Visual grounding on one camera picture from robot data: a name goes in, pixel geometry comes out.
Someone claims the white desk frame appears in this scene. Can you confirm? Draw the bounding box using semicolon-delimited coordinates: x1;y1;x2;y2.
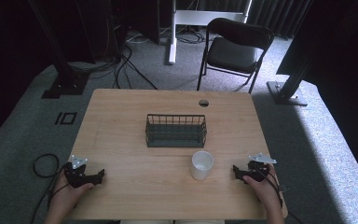
167;0;254;65

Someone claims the black folding chair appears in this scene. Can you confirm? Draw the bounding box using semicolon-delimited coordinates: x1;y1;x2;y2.
196;17;275;95

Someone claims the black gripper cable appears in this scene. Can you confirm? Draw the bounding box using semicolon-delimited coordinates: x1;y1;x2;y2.
30;153;71;224
255;167;289;209

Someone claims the black wire basket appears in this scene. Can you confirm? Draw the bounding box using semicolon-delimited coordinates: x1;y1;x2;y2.
145;113;208;148

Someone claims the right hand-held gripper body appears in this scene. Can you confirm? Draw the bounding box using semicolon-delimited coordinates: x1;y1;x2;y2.
246;152;278;184

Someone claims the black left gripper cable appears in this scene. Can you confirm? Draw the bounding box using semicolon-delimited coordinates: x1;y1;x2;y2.
30;153;71;224

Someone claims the bundle of floor cables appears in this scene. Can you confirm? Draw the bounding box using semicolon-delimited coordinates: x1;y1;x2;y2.
68;29;158;91

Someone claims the dark grey curtain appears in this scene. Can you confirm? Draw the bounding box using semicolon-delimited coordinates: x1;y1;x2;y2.
248;0;313;39

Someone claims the person's right hand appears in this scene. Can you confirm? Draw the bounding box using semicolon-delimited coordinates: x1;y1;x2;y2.
241;163;283;213

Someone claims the person's left hand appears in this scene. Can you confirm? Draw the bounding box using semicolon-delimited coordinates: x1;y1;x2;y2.
49;169;95;213

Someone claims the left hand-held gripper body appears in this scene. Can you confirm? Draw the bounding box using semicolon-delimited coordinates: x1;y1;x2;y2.
62;154;91;189

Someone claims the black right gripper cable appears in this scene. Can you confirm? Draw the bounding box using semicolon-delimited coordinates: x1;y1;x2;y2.
255;167;289;209

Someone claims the dark cabinet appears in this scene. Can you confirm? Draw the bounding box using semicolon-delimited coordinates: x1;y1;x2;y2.
127;0;161;47

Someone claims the white cup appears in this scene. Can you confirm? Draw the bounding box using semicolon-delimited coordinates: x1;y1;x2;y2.
190;150;214;181

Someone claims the black metal stand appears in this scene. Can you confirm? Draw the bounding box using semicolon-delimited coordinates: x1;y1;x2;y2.
27;0;90;100
266;0;321;107

